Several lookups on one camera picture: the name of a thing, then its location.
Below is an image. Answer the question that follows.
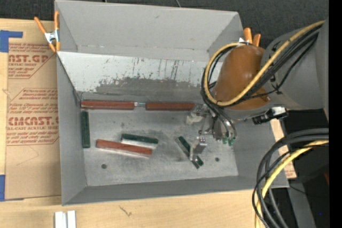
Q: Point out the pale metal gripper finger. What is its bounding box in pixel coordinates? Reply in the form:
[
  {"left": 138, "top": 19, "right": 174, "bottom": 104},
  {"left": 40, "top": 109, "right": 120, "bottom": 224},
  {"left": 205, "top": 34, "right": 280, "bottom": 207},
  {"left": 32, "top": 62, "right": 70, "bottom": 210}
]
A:
[
  {"left": 186, "top": 105, "right": 204, "bottom": 125},
  {"left": 189, "top": 136, "right": 208, "bottom": 162}
]

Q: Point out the dark green flat block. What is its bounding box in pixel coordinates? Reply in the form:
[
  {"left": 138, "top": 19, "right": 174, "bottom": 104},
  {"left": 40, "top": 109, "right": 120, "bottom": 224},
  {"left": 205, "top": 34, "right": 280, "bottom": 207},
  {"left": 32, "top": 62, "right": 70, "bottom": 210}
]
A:
[
  {"left": 177, "top": 136, "right": 205, "bottom": 170},
  {"left": 121, "top": 133, "right": 159, "bottom": 145},
  {"left": 81, "top": 111, "right": 91, "bottom": 148}
]

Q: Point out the red-brown flat block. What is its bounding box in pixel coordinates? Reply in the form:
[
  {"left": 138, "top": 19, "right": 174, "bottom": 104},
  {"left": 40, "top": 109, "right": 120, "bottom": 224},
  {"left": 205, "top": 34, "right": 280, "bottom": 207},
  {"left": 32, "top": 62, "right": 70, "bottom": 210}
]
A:
[
  {"left": 95, "top": 139, "right": 153, "bottom": 156},
  {"left": 80, "top": 99, "right": 136, "bottom": 111},
  {"left": 145, "top": 101, "right": 196, "bottom": 112}
]

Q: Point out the grey metal bin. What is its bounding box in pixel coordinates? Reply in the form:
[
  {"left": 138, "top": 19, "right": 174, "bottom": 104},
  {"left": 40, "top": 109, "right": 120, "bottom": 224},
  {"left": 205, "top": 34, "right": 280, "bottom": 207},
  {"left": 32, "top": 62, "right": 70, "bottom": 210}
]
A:
[{"left": 54, "top": 0, "right": 290, "bottom": 206}]

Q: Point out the brown cardboard board, red print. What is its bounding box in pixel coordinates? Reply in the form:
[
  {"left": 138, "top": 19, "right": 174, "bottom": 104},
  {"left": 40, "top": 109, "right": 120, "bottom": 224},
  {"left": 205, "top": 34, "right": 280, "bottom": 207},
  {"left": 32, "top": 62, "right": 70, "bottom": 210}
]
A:
[{"left": 0, "top": 18, "right": 63, "bottom": 201}]

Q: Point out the black cylinder on white bracket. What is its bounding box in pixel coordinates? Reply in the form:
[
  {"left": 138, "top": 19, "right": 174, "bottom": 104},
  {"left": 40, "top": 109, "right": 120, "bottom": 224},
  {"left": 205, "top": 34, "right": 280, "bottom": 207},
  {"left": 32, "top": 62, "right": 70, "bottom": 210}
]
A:
[{"left": 252, "top": 106, "right": 290, "bottom": 125}]

